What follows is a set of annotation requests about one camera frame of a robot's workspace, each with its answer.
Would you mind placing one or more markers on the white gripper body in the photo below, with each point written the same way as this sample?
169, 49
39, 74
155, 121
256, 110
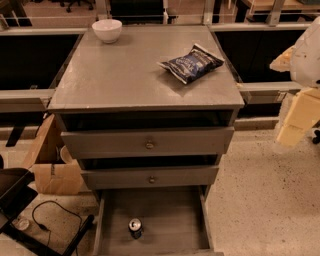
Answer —
307, 58

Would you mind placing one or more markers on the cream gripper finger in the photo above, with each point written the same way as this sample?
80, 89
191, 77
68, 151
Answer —
282, 62
289, 136

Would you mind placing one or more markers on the blue pepsi can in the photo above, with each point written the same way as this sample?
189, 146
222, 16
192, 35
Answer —
135, 228

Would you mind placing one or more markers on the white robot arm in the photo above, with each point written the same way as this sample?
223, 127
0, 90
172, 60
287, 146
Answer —
302, 60

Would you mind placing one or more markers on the grey top drawer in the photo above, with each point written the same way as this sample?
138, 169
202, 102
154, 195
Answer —
131, 143

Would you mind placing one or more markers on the grey middle drawer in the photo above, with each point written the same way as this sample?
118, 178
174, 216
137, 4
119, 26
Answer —
138, 177

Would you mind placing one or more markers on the grey drawer cabinet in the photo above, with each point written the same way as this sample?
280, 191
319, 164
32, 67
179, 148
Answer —
120, 86

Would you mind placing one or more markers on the brass top drawer knob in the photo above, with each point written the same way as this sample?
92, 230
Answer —
149, 144

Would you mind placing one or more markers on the brass drawer knob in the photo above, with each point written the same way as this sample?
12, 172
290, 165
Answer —
151, 179
149, 144

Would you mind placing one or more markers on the grey open bottom drawer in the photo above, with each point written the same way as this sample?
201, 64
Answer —
174, 220

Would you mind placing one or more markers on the brass middle drawer knob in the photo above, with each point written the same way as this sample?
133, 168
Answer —
151, 179

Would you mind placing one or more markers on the dark blue chip bag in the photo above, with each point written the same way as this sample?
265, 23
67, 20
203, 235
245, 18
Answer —
197, 63

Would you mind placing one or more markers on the white ceramic bowl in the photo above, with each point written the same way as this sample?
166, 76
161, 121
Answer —
107, 30

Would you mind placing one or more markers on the black office chair base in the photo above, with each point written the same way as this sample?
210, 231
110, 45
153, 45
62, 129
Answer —
68, 4

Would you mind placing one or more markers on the brown cardboard box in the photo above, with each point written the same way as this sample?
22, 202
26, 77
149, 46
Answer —
56, 173

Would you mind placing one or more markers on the small clear glass dish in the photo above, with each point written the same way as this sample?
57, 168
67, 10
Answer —
21, 224

